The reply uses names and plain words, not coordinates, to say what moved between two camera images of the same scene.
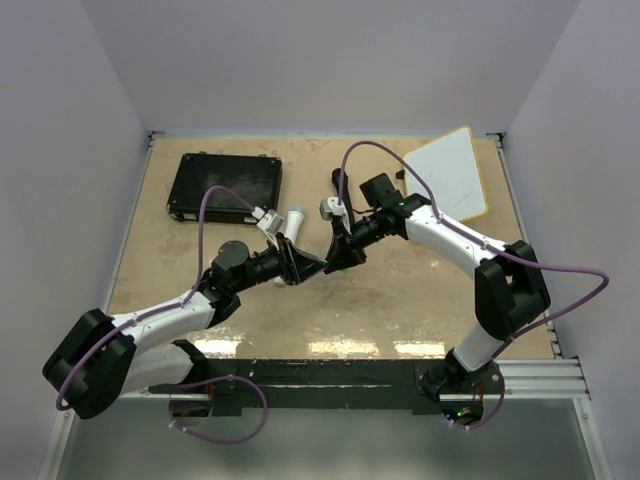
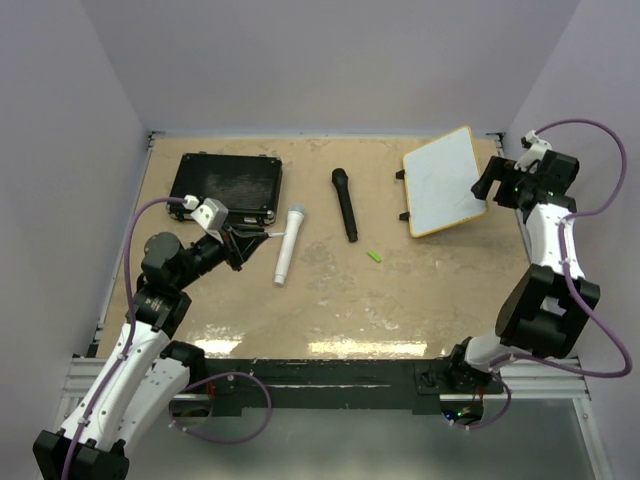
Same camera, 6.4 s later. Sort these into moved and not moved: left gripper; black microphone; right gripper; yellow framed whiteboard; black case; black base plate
Moved: right gripper; left gripper
Not moved: black case; yellow framed whiteboard; black base plate; black microphone
